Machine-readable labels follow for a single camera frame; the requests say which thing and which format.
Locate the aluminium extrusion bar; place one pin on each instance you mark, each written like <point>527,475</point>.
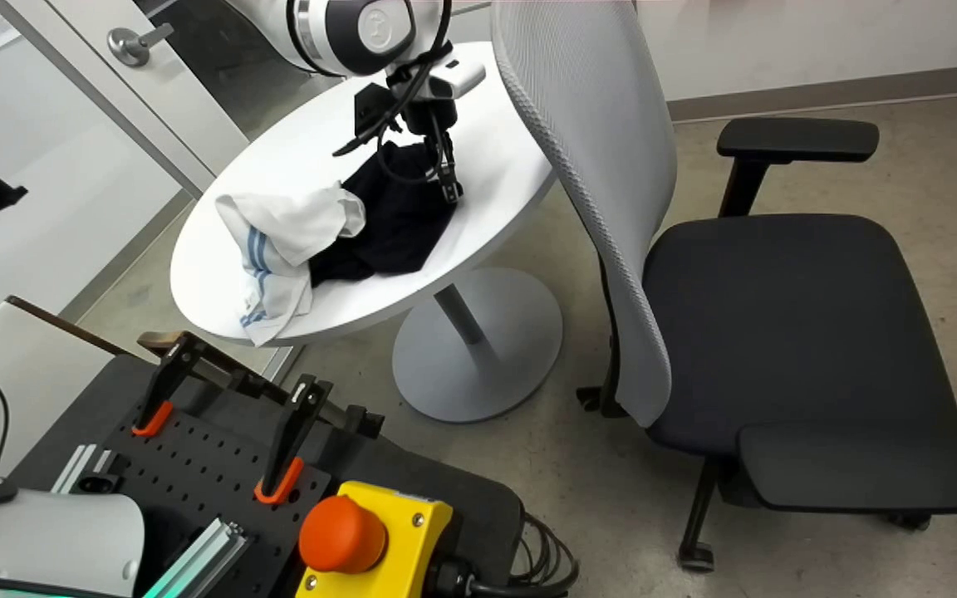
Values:
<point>199,561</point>

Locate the black chair armrest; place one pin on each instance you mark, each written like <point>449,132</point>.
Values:
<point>850,465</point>
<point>756,144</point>

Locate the white striped towel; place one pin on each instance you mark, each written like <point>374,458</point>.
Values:
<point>278,238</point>

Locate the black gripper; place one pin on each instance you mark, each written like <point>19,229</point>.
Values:
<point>414,99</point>

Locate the red emergency stop button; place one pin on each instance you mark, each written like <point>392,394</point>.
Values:
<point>340,535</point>

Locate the black far chair armrest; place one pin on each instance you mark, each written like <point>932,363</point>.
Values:
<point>756,144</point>

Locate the black shirt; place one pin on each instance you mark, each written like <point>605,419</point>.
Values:
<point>402,216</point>

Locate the left orange handled clamp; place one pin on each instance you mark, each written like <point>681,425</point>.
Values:
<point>178,355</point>

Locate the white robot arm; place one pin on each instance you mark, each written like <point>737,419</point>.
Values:
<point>407,54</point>

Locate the black near chair armrest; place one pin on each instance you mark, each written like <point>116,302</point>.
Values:
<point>850,465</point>

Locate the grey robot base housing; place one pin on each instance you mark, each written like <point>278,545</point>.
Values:
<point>69,544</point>

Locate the grey office chair backrest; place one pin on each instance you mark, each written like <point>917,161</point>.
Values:
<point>585,87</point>

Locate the yellow emergency stop box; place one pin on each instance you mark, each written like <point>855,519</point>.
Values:
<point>414,530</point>

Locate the black chair base leg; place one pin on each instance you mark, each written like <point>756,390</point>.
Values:
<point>692,554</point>

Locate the round white table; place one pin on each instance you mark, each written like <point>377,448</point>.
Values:
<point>476,341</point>

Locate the black perforated mounting board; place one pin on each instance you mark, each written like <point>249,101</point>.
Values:
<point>213,448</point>

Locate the dark grey chair seat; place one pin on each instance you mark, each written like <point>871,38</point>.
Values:
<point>788,320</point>

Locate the silver door handle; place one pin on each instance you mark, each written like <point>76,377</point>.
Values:
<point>135,49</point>

